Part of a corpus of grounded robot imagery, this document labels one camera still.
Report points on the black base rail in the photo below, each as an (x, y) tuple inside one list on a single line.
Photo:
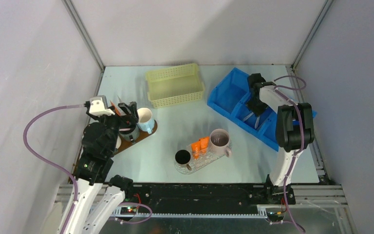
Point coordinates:
[(204, 199)]

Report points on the brown mug black inside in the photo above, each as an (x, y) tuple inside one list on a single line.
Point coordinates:
[(183, 157)]

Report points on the light blue mug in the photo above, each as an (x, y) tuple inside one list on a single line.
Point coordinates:
[(146, 122)]

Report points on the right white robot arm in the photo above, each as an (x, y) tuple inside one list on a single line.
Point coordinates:
[(294, 127)]

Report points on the pink mug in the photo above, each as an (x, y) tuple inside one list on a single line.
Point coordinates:
[(220, 143)]

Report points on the light blue toothbrush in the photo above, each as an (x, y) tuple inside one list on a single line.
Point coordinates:
[(247, 117)]

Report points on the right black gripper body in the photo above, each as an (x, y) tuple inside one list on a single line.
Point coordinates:
[(256, 107)]

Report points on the clear textured oval tray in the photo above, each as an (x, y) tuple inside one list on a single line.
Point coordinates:
[(195, 166)]

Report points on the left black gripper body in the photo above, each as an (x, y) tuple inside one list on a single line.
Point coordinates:
[(112, 124)]

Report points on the blue plastic divided bin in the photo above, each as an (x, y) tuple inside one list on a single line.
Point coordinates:
[(229, 99)]

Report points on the yellow perforated plastic basket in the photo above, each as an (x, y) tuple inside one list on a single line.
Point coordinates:
[(174, 85)]

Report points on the brown wooden oval tray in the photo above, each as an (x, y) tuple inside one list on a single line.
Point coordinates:
[(121, 144)]

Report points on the orange toothpaste tube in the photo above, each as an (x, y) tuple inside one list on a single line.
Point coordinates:
[(114, 108), (204, 141), (195, 148)]

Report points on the dark grey mug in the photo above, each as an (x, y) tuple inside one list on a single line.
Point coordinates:
[(131, 135)]

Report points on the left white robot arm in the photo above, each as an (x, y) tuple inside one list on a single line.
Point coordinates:
[(88, 181)]

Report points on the clear textured plastic box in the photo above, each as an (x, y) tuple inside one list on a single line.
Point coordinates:
[(204, 158)]

